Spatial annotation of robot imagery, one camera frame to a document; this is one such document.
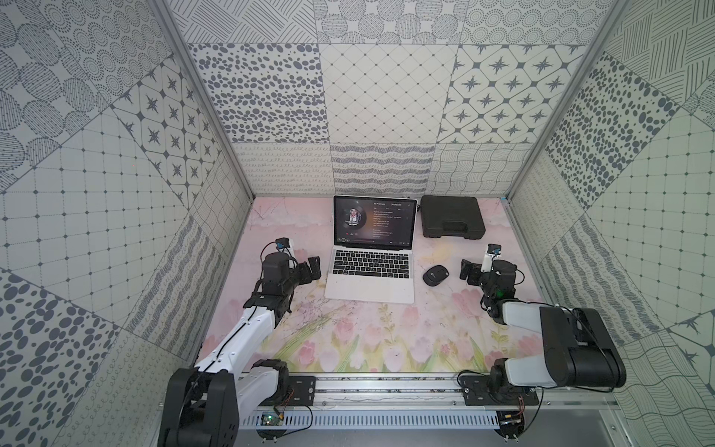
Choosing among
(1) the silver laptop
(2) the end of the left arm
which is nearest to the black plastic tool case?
(1) the silver laptop

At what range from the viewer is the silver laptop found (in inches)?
37.3

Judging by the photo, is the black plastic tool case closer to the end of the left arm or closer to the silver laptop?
the silver laptop
